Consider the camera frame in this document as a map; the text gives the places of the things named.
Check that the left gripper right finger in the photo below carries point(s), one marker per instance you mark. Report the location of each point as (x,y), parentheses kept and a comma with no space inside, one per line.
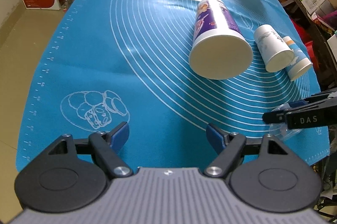
(229,149)

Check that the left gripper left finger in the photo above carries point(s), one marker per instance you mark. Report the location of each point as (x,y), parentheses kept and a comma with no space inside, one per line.
(104,151)

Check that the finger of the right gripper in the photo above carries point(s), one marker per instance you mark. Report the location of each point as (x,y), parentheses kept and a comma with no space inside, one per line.
(277,115)

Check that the clear plastic cup with label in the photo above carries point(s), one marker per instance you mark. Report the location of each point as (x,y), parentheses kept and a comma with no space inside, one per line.
(281,130)

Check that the blue white paper cup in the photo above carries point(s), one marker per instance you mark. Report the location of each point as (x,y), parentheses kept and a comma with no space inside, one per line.
(300,63)

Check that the purple tall paper cup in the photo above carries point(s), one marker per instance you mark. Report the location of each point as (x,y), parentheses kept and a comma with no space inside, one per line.
(219,50)

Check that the blue silicone baking mat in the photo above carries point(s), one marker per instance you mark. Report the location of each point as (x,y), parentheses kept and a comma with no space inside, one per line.
(111,61)

